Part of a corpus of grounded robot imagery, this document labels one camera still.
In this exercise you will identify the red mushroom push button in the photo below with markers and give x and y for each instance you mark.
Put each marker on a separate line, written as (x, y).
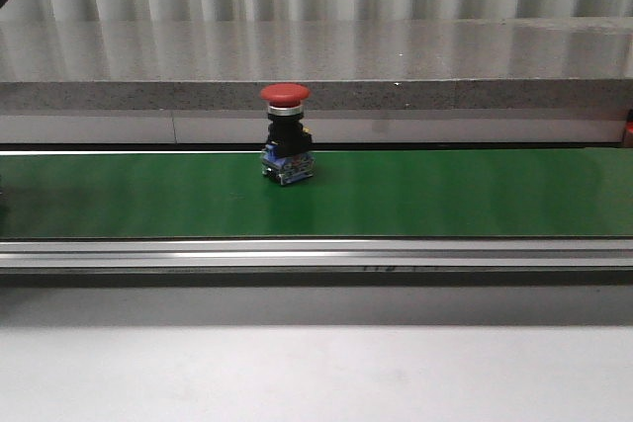
(286, 157)

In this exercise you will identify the grey speckled stone counter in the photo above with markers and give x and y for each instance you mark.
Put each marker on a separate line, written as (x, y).
(545, 82)

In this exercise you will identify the green conveyor belt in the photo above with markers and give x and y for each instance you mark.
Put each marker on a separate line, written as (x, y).
(416, 193)

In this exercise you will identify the orange red object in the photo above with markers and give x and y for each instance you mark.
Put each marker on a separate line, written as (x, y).
(627, 140)

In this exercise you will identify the aluminium conveyor frame rail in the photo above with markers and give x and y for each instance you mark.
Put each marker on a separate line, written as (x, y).
(317, 262)

